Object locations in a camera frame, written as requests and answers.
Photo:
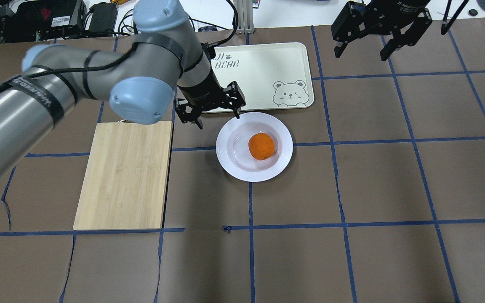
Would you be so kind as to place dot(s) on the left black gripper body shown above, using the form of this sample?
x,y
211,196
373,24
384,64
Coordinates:
x,y
201,95

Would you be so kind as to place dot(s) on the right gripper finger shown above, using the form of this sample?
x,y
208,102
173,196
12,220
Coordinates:
x,y
410,37
351,24

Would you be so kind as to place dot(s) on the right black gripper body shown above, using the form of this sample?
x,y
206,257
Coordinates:
x,y
395,14

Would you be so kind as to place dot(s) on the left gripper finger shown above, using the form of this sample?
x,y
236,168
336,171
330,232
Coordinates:
x,y
189,111
234,98

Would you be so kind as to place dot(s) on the white round plate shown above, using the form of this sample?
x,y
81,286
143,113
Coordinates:
x,y
233,151

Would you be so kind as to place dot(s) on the orange fruit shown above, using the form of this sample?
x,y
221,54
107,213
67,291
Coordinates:
x,y
261,146

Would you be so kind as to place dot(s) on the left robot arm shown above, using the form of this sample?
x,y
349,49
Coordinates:
x,y
166,65

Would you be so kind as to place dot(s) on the cream bear tray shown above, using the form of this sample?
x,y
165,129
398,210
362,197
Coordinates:
x,y
271,76

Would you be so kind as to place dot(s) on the wooden cutting board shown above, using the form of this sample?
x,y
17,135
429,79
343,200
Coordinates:
x,y
125,183

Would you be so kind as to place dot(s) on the black power adapter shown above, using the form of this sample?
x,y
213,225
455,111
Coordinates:
x,y
102,19

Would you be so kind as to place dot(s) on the black computer box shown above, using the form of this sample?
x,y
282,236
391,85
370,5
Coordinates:
x,y
39,20

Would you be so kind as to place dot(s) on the aluminium frame post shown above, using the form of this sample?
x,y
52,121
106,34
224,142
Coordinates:
x,y
245,23

